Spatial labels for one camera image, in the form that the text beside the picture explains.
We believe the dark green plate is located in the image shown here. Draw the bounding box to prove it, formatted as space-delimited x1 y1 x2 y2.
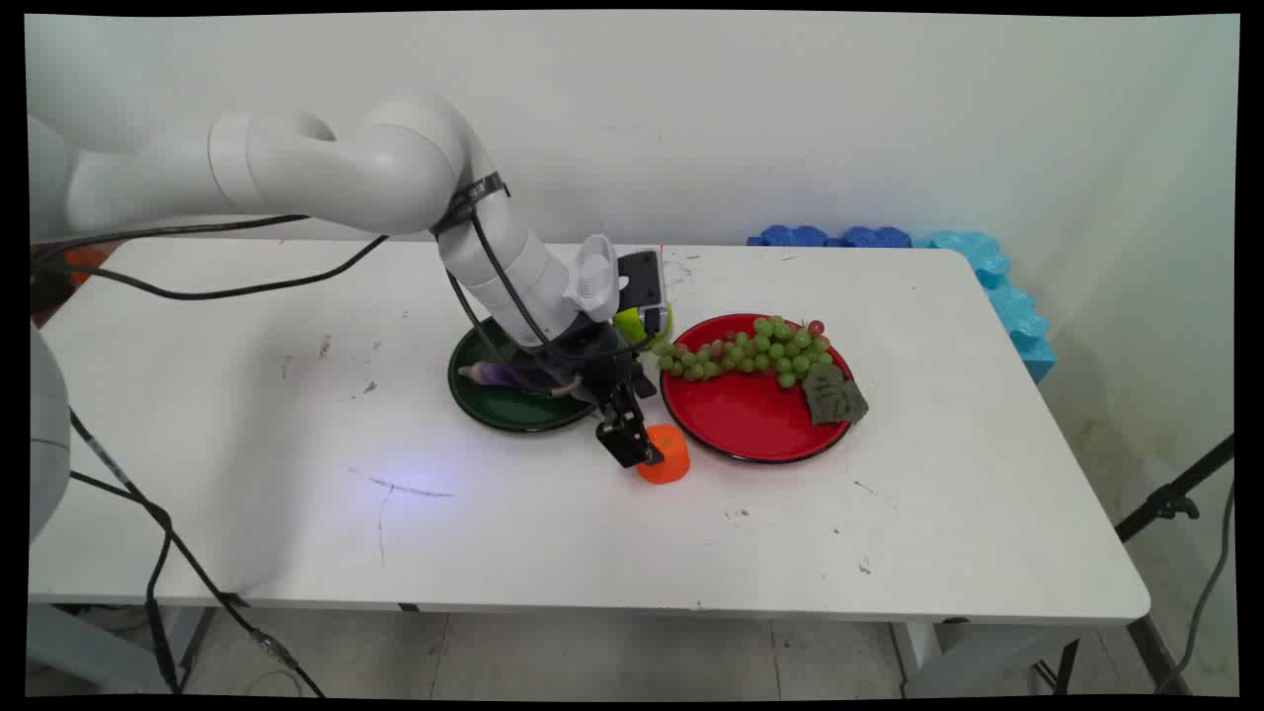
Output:
447 318 599 435

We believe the black floor cable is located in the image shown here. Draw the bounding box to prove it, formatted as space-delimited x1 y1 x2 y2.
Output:
67 407 327 698

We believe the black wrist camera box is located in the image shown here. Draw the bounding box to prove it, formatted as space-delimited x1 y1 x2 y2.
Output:
616 251 667 339

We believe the red round plate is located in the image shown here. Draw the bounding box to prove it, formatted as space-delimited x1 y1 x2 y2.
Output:
660 313 856 464

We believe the black tripod stand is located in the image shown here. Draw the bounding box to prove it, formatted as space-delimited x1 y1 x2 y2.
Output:
1115 434 1236 543

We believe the grey hanging cable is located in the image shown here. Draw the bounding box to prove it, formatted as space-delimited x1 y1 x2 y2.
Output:
1153 482 1237 694

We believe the green toy grape bunch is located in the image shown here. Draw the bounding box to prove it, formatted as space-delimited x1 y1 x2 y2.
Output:
652 315 835 389

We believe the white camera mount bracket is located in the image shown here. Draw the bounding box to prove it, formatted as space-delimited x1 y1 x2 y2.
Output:
563 235 625 323

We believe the orange toy carrot piece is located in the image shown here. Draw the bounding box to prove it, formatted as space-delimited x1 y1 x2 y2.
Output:
636 424 691 485

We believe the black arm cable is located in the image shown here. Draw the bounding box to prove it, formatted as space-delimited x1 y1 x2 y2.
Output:
30 178 653 368

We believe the green fabric grape leaf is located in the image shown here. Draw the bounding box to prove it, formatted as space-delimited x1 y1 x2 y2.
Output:
801 363 870 427

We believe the orange object behind table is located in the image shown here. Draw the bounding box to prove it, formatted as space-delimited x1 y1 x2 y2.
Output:
59 242 112 288

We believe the green toy apple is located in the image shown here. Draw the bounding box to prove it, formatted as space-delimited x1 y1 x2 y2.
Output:
612 304 674 351

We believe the light blue foam mat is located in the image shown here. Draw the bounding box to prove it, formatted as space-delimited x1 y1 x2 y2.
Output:
910 230 1058 385

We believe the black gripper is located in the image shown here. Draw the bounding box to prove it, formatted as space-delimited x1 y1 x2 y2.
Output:
565 334 666 470

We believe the black cable strap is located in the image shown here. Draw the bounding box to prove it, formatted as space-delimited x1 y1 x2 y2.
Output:
431 172 512 236

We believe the purple toy eggplant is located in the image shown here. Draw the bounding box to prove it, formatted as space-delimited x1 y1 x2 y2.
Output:
457 360 586 398

